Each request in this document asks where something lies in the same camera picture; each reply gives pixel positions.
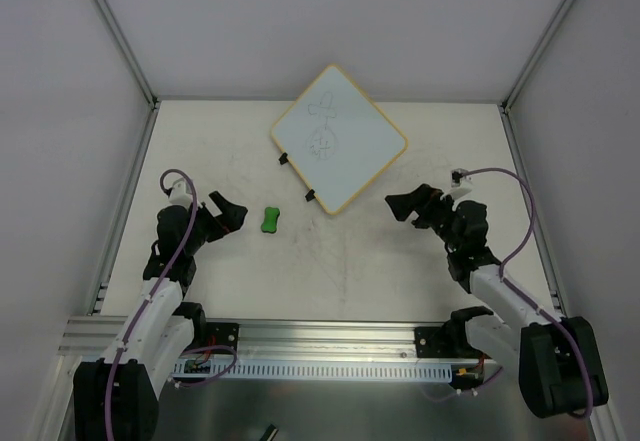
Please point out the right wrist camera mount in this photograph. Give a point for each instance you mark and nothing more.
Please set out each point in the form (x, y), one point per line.
(461, 184)

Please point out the black whiteboard clip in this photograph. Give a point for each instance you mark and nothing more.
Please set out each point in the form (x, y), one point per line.
(283, 159)
(310, 194)

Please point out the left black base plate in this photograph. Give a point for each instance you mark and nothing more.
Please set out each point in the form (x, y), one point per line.
(219, 336)

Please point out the black whiteboard clip upper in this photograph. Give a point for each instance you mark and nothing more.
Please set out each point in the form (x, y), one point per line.
(283, 159)

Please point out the green bone-shaped eraser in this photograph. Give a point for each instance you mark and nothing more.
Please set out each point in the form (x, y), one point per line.
(270, 220)

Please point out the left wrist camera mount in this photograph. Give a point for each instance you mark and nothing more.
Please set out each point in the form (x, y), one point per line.
(181, 194)

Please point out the small black object bottom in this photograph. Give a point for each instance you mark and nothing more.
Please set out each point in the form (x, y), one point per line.
(269, 433)

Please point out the aluminium frame post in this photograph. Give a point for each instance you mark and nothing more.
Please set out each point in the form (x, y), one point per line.
(122, 44)
(548, 34)

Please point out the slotted white cable duct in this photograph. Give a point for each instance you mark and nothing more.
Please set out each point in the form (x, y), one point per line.
(413, 371)

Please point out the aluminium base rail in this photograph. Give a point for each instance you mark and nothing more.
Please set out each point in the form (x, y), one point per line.
(288, 340)

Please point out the right aluminium frame post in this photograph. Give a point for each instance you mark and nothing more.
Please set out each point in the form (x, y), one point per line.
(548, 34)

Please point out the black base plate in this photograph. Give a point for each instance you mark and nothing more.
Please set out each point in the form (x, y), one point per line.
(219, 336)
(435, 342)

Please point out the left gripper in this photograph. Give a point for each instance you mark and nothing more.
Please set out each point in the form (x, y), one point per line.
(210, 222)

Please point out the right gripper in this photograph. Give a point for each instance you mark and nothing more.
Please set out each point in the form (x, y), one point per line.
(430, 209)

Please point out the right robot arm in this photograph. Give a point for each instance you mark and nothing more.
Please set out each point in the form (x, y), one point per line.
(555, 359)

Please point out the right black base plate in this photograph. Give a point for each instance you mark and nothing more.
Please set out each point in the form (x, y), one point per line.
(435, 342)

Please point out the left aluminium frame post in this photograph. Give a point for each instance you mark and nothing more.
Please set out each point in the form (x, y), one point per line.
(122, 44)

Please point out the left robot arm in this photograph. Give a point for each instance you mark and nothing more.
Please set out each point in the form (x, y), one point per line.
(116, 397)

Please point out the black whiteboard clip lower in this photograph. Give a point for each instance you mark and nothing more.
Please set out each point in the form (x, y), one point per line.
(310, 194)

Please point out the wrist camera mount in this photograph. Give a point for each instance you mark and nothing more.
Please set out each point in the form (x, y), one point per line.
(461, 184)
(181, 194)

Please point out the yellow framed whiteboard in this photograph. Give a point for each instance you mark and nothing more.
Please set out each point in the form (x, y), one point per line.
(337, 139)

